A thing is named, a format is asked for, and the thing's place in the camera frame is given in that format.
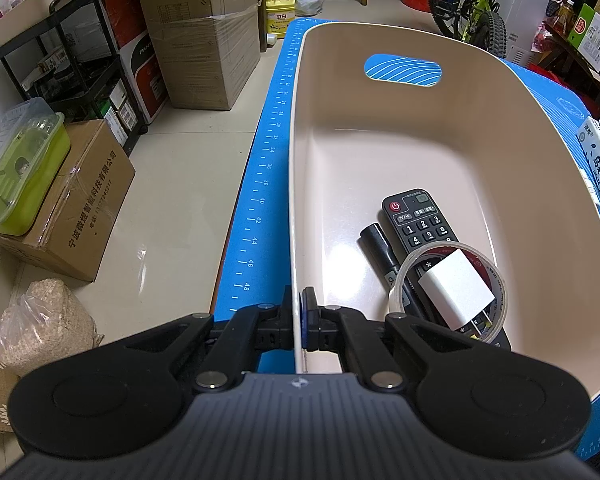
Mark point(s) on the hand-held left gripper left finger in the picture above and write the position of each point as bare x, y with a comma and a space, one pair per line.
283, 316

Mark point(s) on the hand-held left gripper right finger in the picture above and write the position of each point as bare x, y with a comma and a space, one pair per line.
308, 321

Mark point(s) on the black marker pen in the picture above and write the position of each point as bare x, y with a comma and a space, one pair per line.
380, 246

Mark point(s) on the black remote control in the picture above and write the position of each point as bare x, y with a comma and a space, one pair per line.
420, 220

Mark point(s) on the white charger plug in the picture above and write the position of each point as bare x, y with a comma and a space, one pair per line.
455, 285

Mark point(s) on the clear tape roll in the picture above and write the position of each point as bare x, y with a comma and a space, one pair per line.
480, 256

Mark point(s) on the beige plastic storage bin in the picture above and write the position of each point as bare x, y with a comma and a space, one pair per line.
420, 150

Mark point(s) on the blue silicone mat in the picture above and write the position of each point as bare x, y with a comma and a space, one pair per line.
265, 200

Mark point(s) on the printed brown cardboard box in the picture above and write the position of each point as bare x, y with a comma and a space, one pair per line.
90, 200

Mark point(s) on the clear bag of grain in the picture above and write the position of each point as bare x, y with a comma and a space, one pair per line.
45, 325

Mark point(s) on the red and white appliance box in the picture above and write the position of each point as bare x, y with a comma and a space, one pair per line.
140, 60

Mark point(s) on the green container with clear lid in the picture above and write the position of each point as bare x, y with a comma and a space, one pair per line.
20, 175

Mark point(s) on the yellow detergent bottle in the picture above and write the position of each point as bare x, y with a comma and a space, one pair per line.
281, 10

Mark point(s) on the black metal cart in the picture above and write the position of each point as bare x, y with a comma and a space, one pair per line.
87, 75

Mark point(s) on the green bicycle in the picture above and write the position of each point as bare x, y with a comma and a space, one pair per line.
475, 5

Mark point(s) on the white chest freezer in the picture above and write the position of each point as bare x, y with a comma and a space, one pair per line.
535, 0

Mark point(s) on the green and white carton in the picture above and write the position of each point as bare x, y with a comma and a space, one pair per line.
597, 37

